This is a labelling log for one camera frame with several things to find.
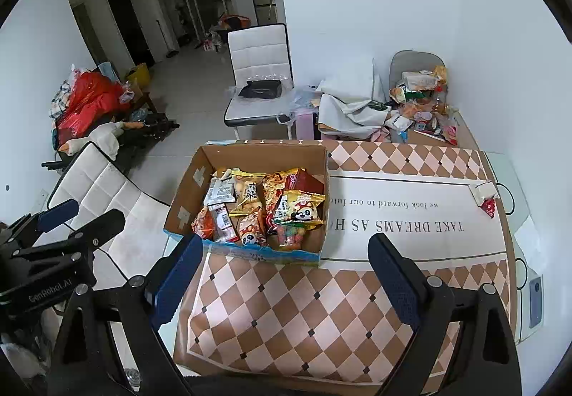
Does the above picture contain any heap of mixed snack packets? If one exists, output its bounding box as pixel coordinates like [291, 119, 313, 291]
[191, 167, 327, 251]

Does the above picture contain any plaid cloth bag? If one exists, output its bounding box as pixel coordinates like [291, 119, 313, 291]
[49, 80, 74, 119]

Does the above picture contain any yellow bag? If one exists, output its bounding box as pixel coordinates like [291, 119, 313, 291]
[125, 64, 150, 88]

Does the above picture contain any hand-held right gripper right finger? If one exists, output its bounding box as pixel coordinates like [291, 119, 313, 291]
[367, 233, 521, 396]

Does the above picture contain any pile of assorted snacks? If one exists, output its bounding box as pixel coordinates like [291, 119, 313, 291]
[389, 65, 461, 146]

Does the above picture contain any white stuffed goose toy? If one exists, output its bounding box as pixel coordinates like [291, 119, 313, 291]
[60, 121, 146, 160]

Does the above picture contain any white padded chair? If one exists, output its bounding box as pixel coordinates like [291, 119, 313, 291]
[223, 23, 296, 140]
[42, 141, 188, 289]

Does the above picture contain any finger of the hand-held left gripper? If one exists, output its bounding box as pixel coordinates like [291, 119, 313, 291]
[18, 209, 126, 260]
[4, 200, 80, 247]

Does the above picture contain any grey chair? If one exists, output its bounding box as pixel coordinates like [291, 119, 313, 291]
[389, 50, 441, 88]

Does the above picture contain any blue flat device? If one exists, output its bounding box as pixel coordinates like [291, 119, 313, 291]
[528, 275, 543, 329]

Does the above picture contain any red black bag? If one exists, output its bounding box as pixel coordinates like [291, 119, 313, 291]
[219, 14, 251, 30]

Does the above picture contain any plain brown cardboard box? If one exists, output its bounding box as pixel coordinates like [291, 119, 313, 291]
[409, 110, 479, 149]

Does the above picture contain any pink box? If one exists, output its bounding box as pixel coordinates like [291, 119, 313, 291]
[290, 110, 320, 140]

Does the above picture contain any cardboard box with blue print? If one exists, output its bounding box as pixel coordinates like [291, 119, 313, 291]
[163, 145, 330, 268]

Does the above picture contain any small white snack packet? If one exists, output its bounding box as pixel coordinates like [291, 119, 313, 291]
[469, 182, 499, 205]

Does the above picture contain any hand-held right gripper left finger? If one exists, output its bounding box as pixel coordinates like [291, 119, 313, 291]
[47, 234, 204, 396]

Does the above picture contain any red plastic bag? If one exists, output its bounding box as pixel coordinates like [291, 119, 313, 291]
[56, 72, 130, 142]

